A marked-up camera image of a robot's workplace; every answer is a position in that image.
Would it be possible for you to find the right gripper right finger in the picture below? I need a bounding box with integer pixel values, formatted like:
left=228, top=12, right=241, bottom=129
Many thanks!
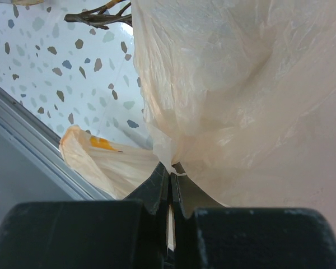
left=171, top=164, right=336, bottom=268

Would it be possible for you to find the brown longan bunch with leaves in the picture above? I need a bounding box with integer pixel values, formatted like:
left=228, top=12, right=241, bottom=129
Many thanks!
left=64, top=1, right=133, bottom=30

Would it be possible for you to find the orange translucent plastic bag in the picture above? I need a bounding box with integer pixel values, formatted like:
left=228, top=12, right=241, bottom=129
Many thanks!
left=11, top=0, right=336, bottom=210

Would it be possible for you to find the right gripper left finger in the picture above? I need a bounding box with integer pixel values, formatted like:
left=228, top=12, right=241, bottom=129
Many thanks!
left=0, top=164, right=170, bottom=268

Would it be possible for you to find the aluminium mounting rail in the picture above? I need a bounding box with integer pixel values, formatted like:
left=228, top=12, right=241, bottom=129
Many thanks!
left=0, top=88, right=111, bottom=224

